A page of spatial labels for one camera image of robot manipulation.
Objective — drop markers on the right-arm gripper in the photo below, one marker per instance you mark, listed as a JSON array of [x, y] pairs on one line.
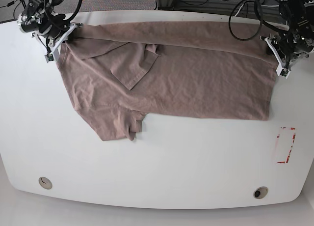
[[52, 38]]

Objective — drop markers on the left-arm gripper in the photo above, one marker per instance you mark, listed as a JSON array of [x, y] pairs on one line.
[[288, 53]]

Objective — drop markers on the dusty pink T-shirt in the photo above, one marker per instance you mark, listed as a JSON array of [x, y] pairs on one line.
[[115, 74]]

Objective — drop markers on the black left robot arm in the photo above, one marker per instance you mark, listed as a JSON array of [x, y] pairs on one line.
[[299, 18]]

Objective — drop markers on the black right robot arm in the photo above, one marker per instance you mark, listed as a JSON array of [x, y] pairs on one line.
[[38, 19]]

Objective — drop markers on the red tape marking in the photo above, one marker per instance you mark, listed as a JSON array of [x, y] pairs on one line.
[[284, 144]]

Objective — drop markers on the left table grommet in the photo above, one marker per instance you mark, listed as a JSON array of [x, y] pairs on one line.
[[45, 183]]

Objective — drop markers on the table grommet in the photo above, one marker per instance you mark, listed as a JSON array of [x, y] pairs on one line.
[[45, 183], [260, 192]]

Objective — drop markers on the right table grommet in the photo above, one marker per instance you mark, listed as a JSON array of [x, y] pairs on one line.
[[260, 192]]

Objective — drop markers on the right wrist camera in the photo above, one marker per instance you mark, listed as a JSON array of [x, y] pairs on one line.
[[49, 57]]

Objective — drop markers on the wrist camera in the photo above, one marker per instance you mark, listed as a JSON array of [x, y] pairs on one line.
[[284, 72], [49, 57]]

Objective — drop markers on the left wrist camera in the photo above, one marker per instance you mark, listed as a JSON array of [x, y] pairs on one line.
[[284, 72]]

